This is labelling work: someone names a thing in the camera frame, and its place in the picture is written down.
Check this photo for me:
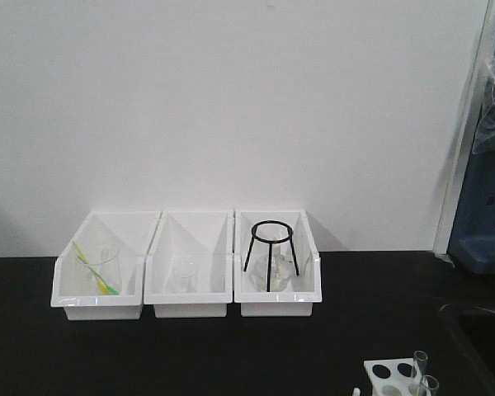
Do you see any clear glass test tube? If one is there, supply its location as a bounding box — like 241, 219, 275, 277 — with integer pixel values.
411, 350, 428, 383
417, 375, 440, 396

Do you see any white test tube rack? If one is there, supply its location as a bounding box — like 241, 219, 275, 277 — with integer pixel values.
364, 357, 423, 395

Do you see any grey-blue pegboard drying rack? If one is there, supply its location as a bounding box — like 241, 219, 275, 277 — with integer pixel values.
445, 0, 495, 278

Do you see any right white storage bin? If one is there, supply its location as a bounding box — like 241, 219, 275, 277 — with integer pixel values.
233, 210, 323, 317

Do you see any white storage bin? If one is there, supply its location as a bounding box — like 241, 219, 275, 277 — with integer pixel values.
144, 210, 233, 318
50, 211, 161, 321
233, 210, 323, 317

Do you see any clear round-bottom glass flask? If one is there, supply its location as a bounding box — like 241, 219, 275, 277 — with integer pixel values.
248, 244, 296, 292

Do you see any middle white storage bin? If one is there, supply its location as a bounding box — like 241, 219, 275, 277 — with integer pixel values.
144, 210, 233, 318

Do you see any small clear glass beaker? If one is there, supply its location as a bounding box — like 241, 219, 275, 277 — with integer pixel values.
171, 259, 198, 294

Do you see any left white storage bin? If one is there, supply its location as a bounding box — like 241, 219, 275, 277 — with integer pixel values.
50, 211, 161, 321

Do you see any black wire tripod stand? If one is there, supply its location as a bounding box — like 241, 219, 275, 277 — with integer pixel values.
243, 219, 300, 276

